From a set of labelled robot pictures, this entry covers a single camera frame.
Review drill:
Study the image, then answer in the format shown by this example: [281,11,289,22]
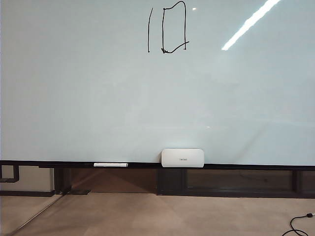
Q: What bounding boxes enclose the white marker with black cap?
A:
[93,162,129,168]

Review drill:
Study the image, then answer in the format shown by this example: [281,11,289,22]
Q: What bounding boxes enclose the white whiteboard eraser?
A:
[161,148,206,169]

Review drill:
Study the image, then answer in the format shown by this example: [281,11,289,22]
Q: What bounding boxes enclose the black floor cable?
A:
[280,212,315,236]

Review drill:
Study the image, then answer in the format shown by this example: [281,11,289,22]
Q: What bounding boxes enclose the black post with base plate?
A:
[54,167,92,196]

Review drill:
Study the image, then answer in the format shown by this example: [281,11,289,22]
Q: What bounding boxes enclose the white board with black frame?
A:
[0,0,315,171]

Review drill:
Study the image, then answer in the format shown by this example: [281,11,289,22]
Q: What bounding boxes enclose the black bent metal bracket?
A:
[0,164,20,183]

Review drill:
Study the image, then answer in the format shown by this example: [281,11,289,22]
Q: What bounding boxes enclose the dark brown wooden cabinet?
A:
[70,168,315,198]

